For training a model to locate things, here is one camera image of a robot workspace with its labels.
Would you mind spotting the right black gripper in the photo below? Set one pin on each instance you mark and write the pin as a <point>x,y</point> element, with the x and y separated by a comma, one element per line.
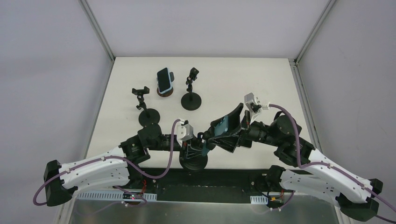
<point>242,130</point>

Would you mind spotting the teal phone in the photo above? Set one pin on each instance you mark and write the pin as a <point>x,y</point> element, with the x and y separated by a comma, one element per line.
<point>216,136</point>

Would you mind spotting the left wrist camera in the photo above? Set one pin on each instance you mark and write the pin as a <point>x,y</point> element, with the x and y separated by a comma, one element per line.
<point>184,131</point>

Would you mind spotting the aluminium frame post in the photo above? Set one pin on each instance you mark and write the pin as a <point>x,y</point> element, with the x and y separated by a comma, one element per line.
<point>315,30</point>
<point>97,29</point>

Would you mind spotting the blue-cased phone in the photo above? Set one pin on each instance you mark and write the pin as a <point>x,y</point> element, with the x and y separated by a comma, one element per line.
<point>164,80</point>

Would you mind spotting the black round-base phone stand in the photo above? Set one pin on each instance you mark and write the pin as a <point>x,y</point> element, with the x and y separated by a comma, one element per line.
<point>191,100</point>

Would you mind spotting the brown-base phone holder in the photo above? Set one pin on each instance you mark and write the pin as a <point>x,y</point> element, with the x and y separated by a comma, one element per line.
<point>167,89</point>

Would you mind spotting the left white cable duct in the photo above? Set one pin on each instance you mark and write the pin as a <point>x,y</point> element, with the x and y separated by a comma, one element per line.
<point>116,195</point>

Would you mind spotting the white cable duct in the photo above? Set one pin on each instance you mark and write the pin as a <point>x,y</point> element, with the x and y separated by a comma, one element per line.
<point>259,200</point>
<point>116,195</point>

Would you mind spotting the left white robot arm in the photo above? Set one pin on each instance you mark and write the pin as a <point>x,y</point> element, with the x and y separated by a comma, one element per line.
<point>120,165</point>

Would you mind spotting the right white cable duct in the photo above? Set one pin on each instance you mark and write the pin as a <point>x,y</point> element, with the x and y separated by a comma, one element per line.
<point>259,200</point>

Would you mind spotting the left aluminium frame post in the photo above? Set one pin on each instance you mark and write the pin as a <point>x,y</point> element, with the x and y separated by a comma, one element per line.
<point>97,29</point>

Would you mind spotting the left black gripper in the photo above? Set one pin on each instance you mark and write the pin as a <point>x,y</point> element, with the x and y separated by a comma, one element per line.
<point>188,145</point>

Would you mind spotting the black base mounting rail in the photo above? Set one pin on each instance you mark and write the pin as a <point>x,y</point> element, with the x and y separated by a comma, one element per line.
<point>206,186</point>

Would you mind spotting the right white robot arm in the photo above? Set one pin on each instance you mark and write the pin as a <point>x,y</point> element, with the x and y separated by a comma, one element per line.
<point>356,197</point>

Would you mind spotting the right aluminium frame post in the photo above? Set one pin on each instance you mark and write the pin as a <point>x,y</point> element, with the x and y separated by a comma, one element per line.
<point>315,30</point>

